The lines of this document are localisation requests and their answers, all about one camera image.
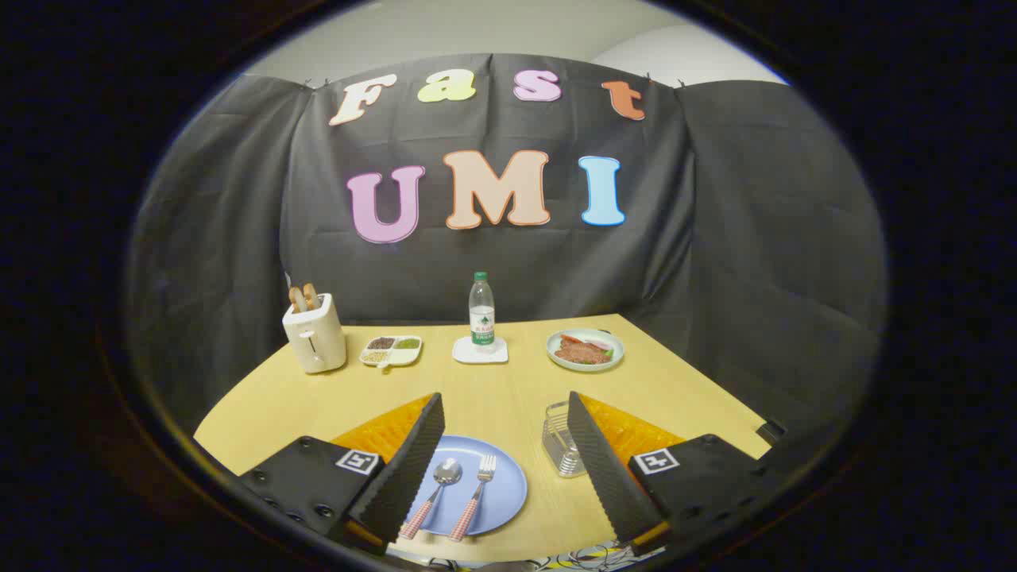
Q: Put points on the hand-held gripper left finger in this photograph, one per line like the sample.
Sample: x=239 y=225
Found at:
x=405 y=469

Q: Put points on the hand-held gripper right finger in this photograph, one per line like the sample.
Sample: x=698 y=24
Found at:
x=604 y=469

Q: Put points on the white patterned cloth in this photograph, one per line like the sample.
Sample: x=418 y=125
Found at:
x=588 y=558

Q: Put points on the blue plate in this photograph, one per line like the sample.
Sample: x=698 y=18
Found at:
x=500 y=492

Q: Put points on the white divided condiment dish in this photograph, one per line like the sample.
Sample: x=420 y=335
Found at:
x=391 y=353

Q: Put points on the pale green plate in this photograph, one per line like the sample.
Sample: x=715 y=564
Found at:
x=618 y=351

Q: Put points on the brown steak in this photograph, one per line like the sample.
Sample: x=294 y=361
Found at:
x=584 y=352

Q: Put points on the white square coaster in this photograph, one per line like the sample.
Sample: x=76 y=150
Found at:
x=469 y=356

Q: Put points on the cream toaster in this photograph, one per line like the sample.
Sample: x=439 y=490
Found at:
x=318 y=342

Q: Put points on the clear water bottle green cap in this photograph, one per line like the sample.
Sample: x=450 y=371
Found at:
x=481 y=318

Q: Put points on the toast slice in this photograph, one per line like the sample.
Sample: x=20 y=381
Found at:
x=296 y=299
x=311 y=295

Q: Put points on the black backdrop cloth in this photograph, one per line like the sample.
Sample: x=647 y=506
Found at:
x=516 y=270

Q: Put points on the black table bracket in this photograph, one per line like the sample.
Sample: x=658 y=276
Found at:
x=769 y=431

